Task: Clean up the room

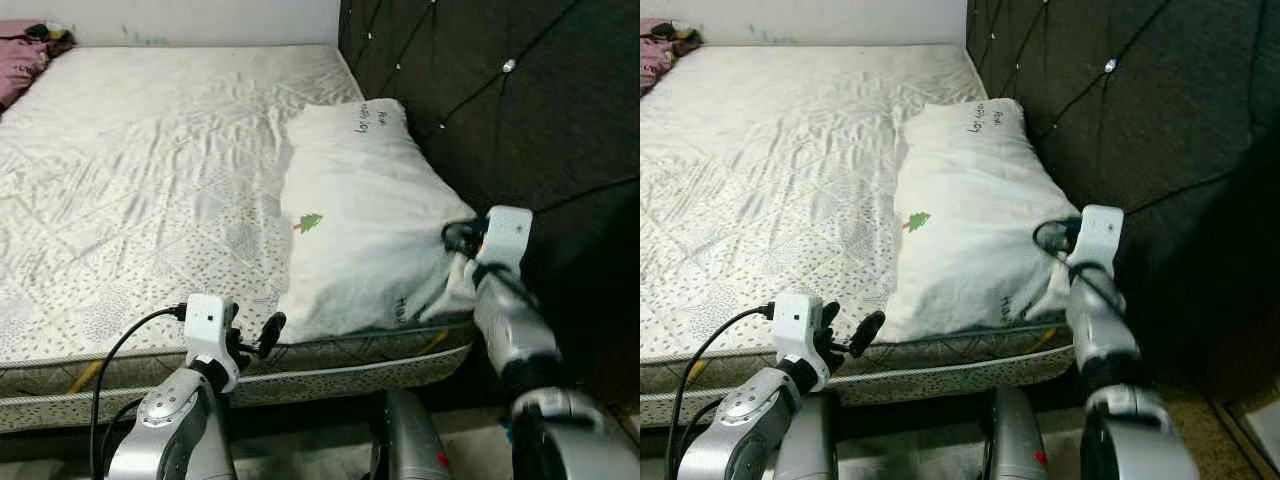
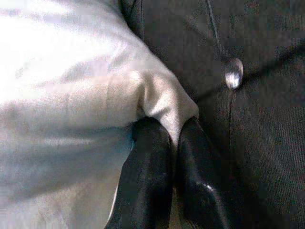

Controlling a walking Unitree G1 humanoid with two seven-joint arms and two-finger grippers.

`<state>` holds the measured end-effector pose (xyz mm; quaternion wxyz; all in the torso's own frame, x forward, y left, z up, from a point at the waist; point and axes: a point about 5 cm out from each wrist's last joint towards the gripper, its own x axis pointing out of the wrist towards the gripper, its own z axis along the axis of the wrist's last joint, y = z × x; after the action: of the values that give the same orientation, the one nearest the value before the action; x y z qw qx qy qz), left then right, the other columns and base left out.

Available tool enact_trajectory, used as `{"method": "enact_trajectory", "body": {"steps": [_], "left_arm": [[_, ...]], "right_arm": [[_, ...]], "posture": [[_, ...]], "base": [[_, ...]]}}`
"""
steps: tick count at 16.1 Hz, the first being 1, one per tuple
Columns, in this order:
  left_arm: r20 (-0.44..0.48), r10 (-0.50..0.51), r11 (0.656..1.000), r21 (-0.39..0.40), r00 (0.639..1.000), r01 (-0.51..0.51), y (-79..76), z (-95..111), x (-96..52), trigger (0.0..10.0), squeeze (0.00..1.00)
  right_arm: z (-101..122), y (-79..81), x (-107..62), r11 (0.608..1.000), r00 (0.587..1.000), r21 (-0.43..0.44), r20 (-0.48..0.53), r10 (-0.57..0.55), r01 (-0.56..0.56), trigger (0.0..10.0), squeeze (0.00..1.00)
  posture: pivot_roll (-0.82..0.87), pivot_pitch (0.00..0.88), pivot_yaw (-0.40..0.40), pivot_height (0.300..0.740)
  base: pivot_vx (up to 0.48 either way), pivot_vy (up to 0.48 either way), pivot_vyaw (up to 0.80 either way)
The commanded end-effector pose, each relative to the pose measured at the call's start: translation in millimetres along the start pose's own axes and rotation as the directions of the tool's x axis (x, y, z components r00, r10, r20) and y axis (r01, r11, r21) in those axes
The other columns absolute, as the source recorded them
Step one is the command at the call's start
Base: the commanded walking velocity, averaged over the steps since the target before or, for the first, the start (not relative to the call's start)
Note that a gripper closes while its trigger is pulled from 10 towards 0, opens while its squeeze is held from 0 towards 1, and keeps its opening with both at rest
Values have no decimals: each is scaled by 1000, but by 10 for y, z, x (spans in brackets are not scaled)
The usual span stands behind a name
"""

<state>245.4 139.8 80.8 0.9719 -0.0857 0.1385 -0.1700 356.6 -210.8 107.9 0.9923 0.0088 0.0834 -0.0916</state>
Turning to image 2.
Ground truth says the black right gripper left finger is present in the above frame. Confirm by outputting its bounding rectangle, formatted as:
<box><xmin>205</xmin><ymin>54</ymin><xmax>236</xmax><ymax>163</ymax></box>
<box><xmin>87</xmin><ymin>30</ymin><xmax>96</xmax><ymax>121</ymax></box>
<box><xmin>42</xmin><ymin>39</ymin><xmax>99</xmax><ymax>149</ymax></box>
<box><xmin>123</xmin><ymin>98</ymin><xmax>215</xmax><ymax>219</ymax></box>
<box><xmin>104</xmin><ymin>118</ymin><xmax>177</xmax><ymax>229</ymax></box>

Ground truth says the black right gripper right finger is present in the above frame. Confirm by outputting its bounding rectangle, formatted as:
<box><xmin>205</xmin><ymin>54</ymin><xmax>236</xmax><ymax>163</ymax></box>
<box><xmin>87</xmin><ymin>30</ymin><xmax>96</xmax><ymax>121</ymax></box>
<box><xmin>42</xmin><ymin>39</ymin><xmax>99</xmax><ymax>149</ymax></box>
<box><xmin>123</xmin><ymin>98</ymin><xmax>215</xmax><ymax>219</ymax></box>
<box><xmin>176</xmin><ymin>116</ymin><xmax>231</xmax><ymax>229</ymax></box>

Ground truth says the white pillow with tree print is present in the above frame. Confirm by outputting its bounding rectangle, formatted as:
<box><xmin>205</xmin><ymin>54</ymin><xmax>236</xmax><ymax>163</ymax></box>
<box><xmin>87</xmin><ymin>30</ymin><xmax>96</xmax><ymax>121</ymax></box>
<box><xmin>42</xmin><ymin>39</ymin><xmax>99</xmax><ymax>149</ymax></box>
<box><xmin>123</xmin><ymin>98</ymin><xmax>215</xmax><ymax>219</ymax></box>
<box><xmin>0</xmin><ymin>0</ymin><xmax>200</xmax><ymax>229</ymax></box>

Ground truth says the dark tufted headboard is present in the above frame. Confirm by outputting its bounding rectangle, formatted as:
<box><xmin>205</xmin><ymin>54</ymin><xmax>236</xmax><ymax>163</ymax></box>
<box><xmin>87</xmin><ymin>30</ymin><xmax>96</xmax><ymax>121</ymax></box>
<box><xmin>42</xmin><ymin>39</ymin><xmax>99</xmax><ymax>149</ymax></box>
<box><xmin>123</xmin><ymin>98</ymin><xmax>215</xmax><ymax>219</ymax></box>
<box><xmin>119</xmin><ymin>0</ymin><xmax>305</xmax><ymax>229</ymax></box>

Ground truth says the shiny headboard button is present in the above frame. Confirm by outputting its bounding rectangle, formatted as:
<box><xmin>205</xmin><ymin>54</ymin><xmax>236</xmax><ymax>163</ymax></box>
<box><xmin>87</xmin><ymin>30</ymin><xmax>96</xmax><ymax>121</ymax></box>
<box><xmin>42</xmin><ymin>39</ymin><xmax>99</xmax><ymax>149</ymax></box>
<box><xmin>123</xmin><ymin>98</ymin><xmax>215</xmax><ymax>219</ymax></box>
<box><xmin>224</xmin><ymin>57</ymin><xmax>244</xmax><ymax>90</ymax></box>

